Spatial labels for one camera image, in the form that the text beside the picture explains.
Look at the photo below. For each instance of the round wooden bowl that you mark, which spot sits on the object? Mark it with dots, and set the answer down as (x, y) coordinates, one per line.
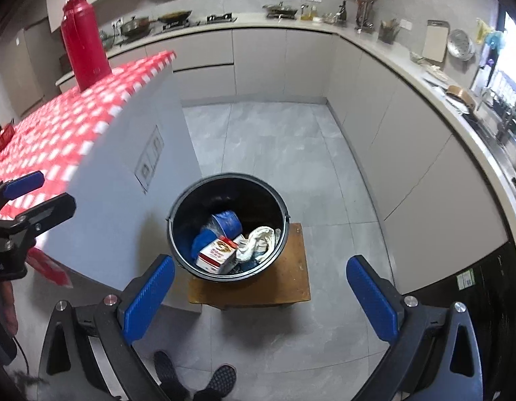
(460, 95)

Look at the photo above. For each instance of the beige kitchen counter cabinets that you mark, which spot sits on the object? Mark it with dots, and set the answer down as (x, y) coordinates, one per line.
(366, 92)

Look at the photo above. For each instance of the steel pan with lid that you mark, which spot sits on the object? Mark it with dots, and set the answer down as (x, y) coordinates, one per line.
(281, 10)

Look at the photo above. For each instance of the black gas stove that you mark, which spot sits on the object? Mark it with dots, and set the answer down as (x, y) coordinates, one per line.
(218, 19)

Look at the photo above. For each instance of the person's shoe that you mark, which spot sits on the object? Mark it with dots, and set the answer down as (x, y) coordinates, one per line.
(170, 376)
(218, 384)

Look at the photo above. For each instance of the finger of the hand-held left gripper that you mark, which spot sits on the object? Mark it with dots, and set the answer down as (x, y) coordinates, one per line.
(53, 209)
(23, 184)

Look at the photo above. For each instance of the dark wok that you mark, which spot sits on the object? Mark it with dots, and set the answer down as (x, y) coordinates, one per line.
(174, 17)

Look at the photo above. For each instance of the island socket panel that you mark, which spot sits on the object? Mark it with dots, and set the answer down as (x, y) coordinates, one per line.
(149, 163)

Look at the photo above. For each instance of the person's right shoe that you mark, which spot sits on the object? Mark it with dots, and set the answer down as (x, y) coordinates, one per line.
(218, 384)

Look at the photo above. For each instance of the white cloth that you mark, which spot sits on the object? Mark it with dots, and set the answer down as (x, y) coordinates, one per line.
(258, 242)

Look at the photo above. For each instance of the blue white paper cup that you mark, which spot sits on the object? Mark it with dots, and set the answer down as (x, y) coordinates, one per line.
(226, 223)

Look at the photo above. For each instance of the black appliance with sticker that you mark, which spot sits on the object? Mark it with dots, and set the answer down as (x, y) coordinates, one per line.
(492, 300)

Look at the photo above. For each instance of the dark utensil holder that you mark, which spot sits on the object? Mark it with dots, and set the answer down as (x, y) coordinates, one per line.
(386, 32)

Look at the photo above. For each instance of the white cutting board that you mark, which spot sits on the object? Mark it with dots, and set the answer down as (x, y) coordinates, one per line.
(435, 41)

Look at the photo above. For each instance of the steel faucet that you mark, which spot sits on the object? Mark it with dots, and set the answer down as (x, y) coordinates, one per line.
(506, 119)

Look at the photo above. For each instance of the red checkered tablecloth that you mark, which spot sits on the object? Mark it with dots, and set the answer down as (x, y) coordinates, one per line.
(74, 125)

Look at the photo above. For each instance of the yellow oil bottles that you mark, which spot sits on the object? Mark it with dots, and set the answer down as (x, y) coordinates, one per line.
(308, 12)

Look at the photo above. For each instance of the knife rack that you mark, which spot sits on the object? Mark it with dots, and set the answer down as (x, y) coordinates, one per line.
(365, 14)

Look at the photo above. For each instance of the teal hanging cloth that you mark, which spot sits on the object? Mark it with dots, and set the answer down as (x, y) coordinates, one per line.
(495, 41)

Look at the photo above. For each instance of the kitchen window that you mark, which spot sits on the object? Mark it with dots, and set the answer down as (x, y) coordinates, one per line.
(510, 50)

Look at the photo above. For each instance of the wooden stool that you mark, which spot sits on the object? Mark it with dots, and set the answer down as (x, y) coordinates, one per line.
(291, 275)

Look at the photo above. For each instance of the yellow hanging cloth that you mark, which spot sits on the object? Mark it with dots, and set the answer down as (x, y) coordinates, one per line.
(482, 31)

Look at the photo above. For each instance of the steel colander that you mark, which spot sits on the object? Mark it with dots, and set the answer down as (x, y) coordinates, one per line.
(460, 44)

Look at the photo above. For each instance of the black plastic bucket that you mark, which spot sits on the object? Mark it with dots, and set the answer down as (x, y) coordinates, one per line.
(186, 217)

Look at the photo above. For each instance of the white plates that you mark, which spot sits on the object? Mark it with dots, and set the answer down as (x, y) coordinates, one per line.
(433, 72)

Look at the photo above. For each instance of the red thermos flask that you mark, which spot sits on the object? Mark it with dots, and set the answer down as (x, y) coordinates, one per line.
(84, 41)

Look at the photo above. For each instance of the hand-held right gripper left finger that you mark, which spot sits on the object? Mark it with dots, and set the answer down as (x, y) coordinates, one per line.
(149, 296)

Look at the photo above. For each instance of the person's left shoe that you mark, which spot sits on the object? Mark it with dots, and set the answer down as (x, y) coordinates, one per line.
(170, 376)

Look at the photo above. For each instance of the person's left hand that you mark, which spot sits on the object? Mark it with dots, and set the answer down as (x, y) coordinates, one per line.
(10, 307)

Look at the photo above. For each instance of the dark glass bottle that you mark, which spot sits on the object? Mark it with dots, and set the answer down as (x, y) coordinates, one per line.
(342, 12)

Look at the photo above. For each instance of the grey kitchen island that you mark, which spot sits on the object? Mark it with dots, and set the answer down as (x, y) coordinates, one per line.
(115, 200)

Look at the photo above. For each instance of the steel sink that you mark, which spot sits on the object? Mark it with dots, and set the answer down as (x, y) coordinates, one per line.
(498, 154)

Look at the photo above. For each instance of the red white card box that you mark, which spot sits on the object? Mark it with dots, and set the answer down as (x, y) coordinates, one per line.
(216, 255)

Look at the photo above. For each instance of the pot with glass lid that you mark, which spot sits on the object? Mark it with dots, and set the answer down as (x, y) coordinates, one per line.
(134, 26)

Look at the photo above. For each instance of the beige refrigerator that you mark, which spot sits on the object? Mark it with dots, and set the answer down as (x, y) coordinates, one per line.
(36, 62)

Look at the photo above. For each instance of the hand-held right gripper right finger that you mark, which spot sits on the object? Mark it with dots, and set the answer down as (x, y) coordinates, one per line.
(373, 300)

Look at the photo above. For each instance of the small red basket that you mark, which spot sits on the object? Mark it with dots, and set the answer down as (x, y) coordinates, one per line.
(5, 134)

